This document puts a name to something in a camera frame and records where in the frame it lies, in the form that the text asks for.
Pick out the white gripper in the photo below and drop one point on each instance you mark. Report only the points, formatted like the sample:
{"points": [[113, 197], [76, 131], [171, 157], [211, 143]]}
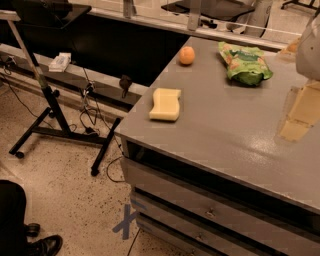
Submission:
{"points": [[310, 53]]}

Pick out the green rice chip bag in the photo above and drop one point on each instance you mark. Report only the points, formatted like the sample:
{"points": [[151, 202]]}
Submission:
{"points": [[246, 65]]}

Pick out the yellow sponge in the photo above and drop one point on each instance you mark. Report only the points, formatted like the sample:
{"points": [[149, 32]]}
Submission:
{"points": [[165, 104]]}

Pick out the orange fruit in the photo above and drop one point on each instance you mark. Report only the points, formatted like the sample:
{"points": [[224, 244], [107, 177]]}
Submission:
{"points": [[186, 55]]}

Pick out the grey drawer cabinet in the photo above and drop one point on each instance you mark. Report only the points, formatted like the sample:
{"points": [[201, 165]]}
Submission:
{"points": [[219, 181]]}

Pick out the black clamp on ledge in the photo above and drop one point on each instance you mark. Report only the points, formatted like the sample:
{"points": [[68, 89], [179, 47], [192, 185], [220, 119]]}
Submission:
{"points": [[125, 83]]}

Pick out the black rolling stand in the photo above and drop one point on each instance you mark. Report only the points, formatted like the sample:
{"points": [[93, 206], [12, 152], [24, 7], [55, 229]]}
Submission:
{"points": [[53, 108]]}

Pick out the white box on ledge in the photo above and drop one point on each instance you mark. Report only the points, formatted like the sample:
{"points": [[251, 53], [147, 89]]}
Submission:
{"points": [[60, 62]]}

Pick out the black shoe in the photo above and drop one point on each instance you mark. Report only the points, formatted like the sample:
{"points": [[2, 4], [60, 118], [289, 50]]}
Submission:
{"points": [[49, 246], [32, 229]]}

